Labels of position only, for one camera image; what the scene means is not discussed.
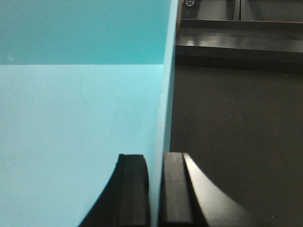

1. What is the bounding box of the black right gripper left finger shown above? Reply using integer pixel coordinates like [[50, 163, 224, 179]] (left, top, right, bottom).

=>
[[79, 154, 151, 227]]

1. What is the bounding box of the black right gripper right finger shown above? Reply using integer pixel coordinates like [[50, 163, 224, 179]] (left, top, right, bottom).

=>
[[158, 152, 256, 227]]

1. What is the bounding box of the light blue plastic bin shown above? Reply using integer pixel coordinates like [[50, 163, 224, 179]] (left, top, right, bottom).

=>
[[0, 0, 178, 227]]

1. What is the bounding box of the black conveyor belt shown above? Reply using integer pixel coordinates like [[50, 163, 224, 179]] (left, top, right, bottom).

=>
[[170, 65, 303, 227]]

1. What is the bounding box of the black conveyor side rail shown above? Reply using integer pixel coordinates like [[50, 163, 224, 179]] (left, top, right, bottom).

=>
[[176, 19, 303, 74]]

